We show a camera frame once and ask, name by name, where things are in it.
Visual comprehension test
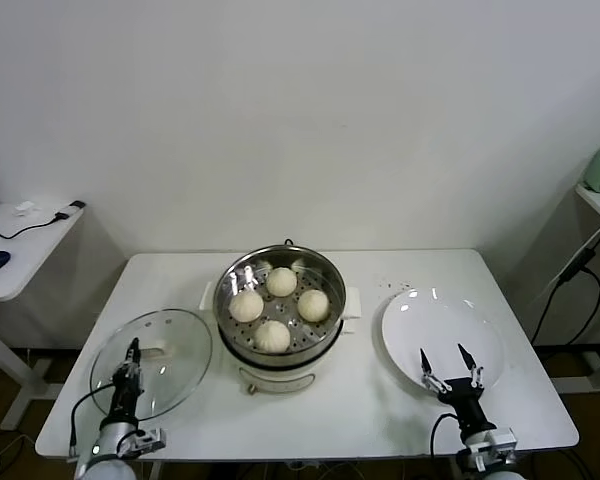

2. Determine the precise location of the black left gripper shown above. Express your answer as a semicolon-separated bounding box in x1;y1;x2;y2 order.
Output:
107;337;146;426

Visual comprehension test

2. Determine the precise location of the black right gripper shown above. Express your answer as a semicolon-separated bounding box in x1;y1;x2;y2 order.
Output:
418;342;497;432

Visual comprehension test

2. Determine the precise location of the glass lid with cream handle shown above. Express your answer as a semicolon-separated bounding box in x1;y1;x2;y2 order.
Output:
89;308;214;420

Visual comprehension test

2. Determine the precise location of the white steamed baozi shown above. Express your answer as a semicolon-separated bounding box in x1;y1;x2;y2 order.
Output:
297;288;330;323
265;267;298;297
228;289;265;323
253;319;292;355

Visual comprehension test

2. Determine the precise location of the steel perforated steamer basket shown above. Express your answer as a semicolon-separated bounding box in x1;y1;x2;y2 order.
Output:
199;243;364;369

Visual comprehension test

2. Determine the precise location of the white round plate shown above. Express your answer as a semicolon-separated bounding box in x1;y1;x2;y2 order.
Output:
381;288;506;400

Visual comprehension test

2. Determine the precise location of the cream electric cooker base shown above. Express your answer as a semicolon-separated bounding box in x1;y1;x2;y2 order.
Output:
196;279;361;396

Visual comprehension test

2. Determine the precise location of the white side desk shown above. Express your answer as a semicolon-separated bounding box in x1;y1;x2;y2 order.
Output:
0;201;129;431

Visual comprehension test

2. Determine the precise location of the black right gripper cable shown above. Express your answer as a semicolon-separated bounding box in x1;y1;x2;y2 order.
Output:
429;412;461;461

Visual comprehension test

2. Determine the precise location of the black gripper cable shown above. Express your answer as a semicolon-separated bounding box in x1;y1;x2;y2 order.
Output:
429;412;461;461
68;382;119;459

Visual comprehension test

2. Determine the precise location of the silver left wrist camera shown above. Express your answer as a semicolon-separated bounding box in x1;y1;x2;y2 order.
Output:
117;426;169;459

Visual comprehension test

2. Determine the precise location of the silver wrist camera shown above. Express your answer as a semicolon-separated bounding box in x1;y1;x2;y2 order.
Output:
117;426;169;459
457;427;519;471

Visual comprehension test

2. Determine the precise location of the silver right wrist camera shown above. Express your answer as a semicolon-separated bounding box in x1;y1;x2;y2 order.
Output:
457;427;519;471

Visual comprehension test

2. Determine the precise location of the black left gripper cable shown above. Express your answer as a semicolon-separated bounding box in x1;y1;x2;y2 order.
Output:
68;382;119;459

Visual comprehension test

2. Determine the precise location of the black desk cable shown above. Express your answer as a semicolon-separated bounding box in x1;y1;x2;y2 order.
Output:
0;213;66;241

